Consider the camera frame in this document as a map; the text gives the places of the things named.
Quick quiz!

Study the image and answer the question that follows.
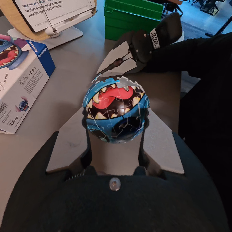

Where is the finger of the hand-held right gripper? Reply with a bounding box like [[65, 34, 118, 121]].
[[101, 58, 137, 77], [97, 41, 130, 74]]

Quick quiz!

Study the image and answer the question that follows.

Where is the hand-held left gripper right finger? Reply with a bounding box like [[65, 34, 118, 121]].
[[138, 109, 185, 175]]

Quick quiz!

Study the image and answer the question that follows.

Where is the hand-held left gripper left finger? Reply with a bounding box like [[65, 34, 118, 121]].
[[46, 107, 93, 172]]

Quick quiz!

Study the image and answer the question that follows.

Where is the blue puzzle ball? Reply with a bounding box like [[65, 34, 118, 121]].
[[82, 76, 151, 144]]

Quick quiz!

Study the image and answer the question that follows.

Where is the person's right forearm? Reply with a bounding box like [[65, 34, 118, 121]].
[[145, 33, 232, 80]]

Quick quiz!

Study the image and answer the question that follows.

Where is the white and blue puzzle box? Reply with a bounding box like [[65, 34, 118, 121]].
[[0, 34, 56, 135]]

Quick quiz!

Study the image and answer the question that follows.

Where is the green plastic bin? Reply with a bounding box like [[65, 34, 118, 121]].
[[105, 17, 162, 41], [104, 0, 164, 21]]

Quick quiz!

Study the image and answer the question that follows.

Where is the white instruction sheet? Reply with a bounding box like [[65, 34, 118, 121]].
[[14, 0, 96, 33]]

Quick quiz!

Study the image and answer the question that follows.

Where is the wooden sign board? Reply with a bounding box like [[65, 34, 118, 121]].
[[0, 0, 97, 41]]

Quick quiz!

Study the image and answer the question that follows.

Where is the wire page holder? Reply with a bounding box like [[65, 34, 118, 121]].
[[41, 0, 59, 34], [88, 0, 95, 16]]

